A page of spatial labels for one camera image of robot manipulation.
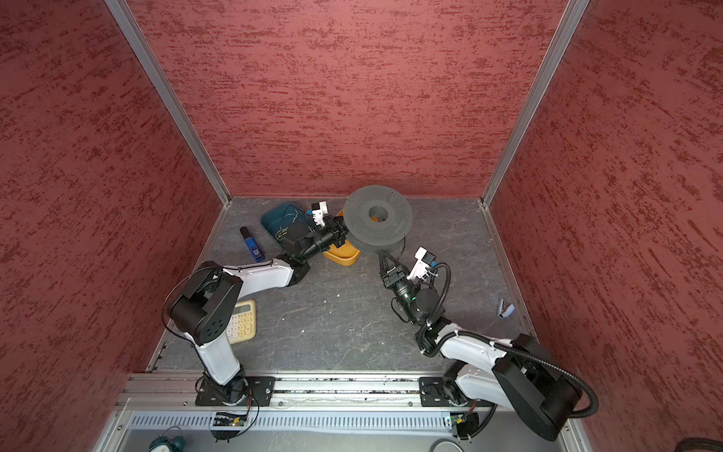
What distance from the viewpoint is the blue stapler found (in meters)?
1.02

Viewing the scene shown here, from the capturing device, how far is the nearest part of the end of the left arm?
694mm

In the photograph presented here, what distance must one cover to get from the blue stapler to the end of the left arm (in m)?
0.33
